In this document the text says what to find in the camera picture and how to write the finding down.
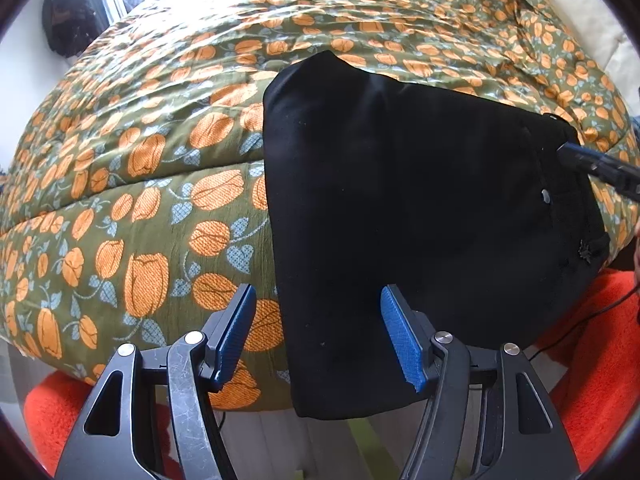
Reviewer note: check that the green blanket with orange tulips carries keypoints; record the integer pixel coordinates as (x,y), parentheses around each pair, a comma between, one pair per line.
(150,135)

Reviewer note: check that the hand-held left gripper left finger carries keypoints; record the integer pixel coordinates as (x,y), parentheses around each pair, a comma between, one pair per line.
(232,340)

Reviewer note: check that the black hanging bag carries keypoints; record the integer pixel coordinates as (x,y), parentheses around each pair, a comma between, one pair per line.
(70,15)

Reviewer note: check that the black pants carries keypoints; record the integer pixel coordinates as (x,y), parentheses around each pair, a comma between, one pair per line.
(400,185)

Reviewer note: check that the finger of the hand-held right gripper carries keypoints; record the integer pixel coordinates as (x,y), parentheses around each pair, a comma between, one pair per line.
(575,150)
(595,167)

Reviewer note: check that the cream padded headboard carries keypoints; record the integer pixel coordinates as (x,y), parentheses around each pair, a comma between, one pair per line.
(595,15)

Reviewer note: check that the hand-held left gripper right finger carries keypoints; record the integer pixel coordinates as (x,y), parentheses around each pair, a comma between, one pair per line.
(400,340)

